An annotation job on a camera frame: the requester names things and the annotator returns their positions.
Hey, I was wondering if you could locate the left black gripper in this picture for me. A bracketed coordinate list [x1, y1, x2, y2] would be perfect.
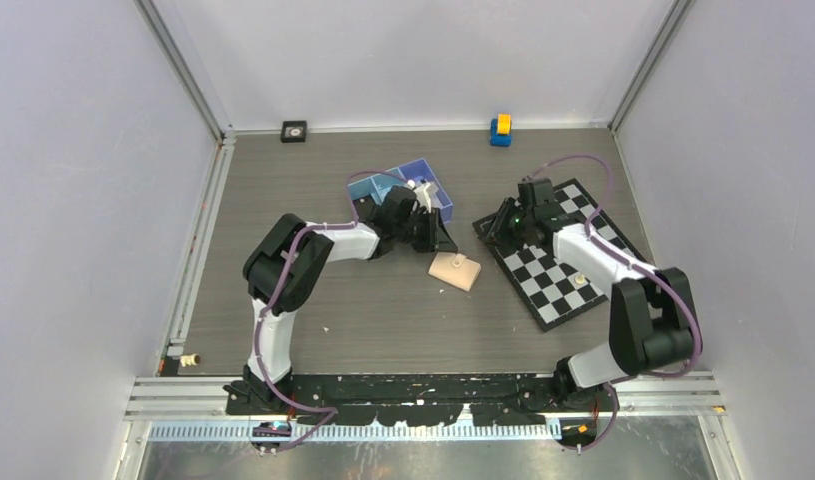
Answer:
[394, 208, 458, 254]

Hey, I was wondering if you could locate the beige leather card holder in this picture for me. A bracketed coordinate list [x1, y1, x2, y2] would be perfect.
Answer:
[428, 252, 481, 292]

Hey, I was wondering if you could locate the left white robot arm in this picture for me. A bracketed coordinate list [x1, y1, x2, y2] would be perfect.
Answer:
[242, 185, 459, 414]

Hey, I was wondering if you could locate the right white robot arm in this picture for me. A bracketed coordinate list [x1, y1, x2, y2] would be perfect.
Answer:
[481, 178, 702, 411]

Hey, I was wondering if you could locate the black and white chessboard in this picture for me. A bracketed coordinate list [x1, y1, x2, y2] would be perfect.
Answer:
[472, 178, 650, 332]

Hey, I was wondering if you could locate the blue three-compartment organizer tray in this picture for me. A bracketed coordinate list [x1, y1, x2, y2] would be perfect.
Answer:
[347, 158, 454, 224]

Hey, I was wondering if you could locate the blue and yellow toy block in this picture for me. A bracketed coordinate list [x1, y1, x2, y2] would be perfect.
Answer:
[489, 114, 512, 147]

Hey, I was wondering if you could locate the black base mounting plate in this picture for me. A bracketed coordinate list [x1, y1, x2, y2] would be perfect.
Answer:
[223, 373, 612, 427]

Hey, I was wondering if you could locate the small black square box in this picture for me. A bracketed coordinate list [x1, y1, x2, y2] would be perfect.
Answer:
[280, 120, 308, 143]

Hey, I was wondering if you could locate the small beige spool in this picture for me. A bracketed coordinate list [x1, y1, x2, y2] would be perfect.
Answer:
[178, 354, 200, 368]

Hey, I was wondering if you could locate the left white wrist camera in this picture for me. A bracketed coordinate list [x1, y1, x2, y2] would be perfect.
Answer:
[406, 179, 441, 211]

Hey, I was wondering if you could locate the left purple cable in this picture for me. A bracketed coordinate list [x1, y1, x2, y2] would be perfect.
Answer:
[251, 170, 415, 455]

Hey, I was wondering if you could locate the purple cable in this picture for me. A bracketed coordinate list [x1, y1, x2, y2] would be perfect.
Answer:
[251, 170, 415, 455]
[522, 154, 704, 455]

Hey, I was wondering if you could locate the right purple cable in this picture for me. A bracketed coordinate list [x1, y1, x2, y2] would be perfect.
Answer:
[522, 154, 704, 455]

